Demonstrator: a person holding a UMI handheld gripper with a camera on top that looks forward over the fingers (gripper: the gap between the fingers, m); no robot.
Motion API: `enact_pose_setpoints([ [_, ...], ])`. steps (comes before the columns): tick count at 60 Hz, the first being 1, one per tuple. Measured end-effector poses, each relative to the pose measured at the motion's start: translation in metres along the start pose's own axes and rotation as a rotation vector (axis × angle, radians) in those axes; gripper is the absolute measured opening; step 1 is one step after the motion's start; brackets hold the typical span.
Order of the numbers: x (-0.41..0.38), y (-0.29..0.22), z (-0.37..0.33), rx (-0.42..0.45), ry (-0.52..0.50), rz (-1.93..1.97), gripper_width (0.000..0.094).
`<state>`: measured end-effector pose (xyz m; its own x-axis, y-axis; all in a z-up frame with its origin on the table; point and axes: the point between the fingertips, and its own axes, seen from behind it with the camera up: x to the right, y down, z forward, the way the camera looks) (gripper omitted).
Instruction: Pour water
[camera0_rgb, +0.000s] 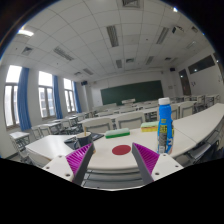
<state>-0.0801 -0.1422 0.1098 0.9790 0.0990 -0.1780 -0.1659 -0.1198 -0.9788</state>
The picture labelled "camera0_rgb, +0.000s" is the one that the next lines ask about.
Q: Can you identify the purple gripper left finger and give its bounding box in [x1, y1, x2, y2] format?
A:
[42, 142, 96, 186]

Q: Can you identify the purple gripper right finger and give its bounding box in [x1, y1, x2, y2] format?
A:
[131, 142, 184, 186]

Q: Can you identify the black tablet on desk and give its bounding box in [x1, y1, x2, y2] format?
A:
[64, 132, 103, 150]

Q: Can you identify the paper cup with stick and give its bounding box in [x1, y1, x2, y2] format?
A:
[76, 130, 93, 148]

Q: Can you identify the red round sticker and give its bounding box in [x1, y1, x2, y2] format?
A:
[112, 145, 131, 155]

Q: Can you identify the yellow green sponge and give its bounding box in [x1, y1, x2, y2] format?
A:
[141, 121, 158, 132]

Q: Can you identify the blue drink bottle white cap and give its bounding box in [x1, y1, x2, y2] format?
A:
[157, 97, 174, 154]

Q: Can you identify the white chair centre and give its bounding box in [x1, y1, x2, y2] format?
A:
[115, 112, 145, 129]

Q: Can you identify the white chair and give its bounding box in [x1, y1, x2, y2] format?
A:
[82, 117, 113, 133]
[115, 112, 145, 129]

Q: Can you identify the white chair left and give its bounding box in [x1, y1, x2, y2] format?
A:
[82, 117, 113, 133]

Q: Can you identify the blue curtain right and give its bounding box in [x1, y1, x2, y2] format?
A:
[73, 82, 82, 113]

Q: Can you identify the blue curtain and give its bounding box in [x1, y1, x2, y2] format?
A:
[73, 82, 82, 113]
[53, 75, 63, 119]
[17, 67, 31, 131]

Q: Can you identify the white desk right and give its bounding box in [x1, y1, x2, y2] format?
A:
[172, 102, 224, 145]

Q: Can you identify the small desk far left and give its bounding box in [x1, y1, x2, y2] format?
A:
[9, 132, 30, 162]

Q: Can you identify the blue curtain middle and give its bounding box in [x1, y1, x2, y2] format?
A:
[53, 75, 63, 119]

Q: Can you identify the green chalkboard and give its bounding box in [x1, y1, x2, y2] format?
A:
[101, 80, 164, 105]

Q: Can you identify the dark door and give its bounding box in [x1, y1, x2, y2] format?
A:
[179, 69, 191, 96]

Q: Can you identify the blue curtain left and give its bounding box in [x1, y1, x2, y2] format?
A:
[17, 67, 31, 131]

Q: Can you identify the ceiling projector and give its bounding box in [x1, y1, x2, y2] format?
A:
[172, 26, 184, 35]

